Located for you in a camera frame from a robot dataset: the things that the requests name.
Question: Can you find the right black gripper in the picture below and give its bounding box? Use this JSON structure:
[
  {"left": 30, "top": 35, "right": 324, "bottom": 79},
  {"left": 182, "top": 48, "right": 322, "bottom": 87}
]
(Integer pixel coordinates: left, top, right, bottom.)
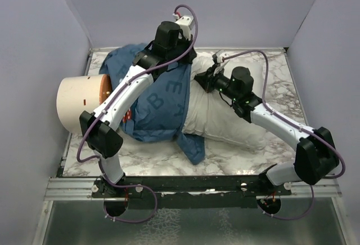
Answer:
[{"left": 193, "top": 64, "right": 239, "bottom": 102}]

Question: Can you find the white pillow with red logo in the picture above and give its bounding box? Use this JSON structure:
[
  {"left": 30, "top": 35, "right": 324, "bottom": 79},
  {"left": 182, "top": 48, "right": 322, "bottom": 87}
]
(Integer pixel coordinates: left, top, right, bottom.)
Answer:
[{"left": 182, "top": 56, "right": 266, "bottom": 150}]

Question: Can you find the blue lettered pillowcase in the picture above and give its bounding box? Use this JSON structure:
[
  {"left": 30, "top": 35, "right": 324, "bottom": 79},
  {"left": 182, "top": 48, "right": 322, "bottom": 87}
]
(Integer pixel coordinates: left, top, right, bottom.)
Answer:
[{"left": 98, "top": 43, "right": 206, "bottom": 166}]

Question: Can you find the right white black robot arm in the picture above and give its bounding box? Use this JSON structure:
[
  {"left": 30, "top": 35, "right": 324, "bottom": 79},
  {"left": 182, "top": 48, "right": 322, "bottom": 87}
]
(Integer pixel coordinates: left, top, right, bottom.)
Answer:
[{"left": 195, "top": 66, "right": 340, "bottom": 195}]

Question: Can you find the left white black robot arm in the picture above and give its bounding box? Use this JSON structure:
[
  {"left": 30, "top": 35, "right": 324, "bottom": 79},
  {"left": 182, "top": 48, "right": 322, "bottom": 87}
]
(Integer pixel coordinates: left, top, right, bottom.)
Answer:
[{"left": 79, "top": 16, "right": 198, "bottom": 197}]

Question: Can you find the cream cylinder with orange lid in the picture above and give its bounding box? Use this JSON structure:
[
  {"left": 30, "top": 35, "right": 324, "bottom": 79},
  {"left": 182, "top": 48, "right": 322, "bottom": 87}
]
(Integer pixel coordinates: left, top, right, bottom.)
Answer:
[{"left": 56, "top": 74, "right": 112, "bottom": 135}]

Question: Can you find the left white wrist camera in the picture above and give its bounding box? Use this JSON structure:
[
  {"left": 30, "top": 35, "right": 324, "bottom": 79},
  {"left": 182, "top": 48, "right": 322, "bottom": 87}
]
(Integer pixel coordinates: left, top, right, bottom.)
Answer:
[{"left": 175, "top": 15, "right": 195, "bottom": 39}]

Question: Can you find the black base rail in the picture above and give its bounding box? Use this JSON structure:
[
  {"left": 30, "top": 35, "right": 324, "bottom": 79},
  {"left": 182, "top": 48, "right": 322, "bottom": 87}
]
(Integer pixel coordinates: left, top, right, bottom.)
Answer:
[{"left": 91, "top": 175, "right": 291, "bottom": 210}]

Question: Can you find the aluminium frame rail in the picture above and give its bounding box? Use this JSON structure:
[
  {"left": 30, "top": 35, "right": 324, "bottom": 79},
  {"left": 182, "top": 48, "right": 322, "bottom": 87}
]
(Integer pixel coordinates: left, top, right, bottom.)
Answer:
[{"left": 44, "top": 176, "right": 102, "bottom": 202}]

